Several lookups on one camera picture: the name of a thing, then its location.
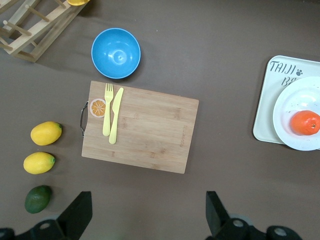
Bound blue bowl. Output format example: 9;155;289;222
90;27;142;80

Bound yellow plastic fork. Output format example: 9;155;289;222
102;82;114;137

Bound white round plate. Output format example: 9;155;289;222
272;76;320;152

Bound yellow lemon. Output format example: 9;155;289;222
30;121;63;146
23;151;56;175

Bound yellow plastic knife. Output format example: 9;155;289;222
108;87;125;145

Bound green avocado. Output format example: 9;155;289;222
24;184;53;214

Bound wooden peg rack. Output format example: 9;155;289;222
0;0;94;63

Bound beige bear print tray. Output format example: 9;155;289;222
252;55;320;151

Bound orange fruit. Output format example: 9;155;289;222
289;110;320;136

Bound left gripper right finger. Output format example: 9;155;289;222
205;191;267;240

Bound wooden cutting board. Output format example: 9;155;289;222
79;80;200;175

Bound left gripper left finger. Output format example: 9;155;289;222
16;191;93;240

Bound yellow mug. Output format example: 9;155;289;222
66;0;92;7

